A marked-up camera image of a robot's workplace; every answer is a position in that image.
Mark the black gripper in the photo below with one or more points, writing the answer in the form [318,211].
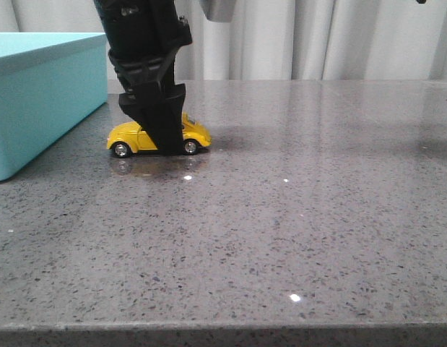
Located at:
[149,29]

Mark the light blue box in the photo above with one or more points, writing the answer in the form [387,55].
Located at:
[49,82]

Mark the yellow toy beetle car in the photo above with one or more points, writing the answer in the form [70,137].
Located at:
[129,138]

